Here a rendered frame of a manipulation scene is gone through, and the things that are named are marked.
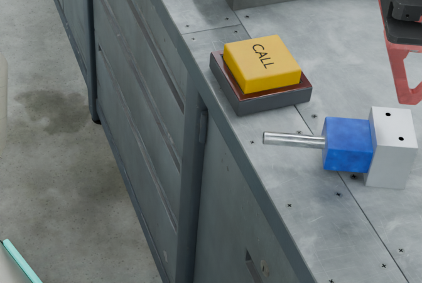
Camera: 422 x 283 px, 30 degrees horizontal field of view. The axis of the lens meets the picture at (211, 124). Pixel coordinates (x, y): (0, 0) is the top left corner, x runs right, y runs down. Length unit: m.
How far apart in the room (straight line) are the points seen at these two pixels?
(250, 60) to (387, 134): 0.16
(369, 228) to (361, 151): 0.07
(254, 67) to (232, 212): 0.30
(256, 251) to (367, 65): 0.27
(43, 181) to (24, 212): 0.09
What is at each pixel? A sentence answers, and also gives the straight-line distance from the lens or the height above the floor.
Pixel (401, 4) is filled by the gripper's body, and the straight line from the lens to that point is 0.56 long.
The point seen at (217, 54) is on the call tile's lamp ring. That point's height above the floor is 0.82.
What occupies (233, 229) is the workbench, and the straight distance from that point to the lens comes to 1.04.
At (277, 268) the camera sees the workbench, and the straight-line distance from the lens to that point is 0.92.
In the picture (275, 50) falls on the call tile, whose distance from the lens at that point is 0.79.
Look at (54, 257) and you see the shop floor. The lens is 1.66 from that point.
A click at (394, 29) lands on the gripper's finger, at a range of 0.57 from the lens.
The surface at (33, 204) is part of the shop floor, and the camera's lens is 1.75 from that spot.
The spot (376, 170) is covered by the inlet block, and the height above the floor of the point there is 0.82.
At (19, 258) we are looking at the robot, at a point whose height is 0.26.
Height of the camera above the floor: 1.32
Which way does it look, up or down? 44 degrees down
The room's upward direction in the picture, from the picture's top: 5 degrees clockwise
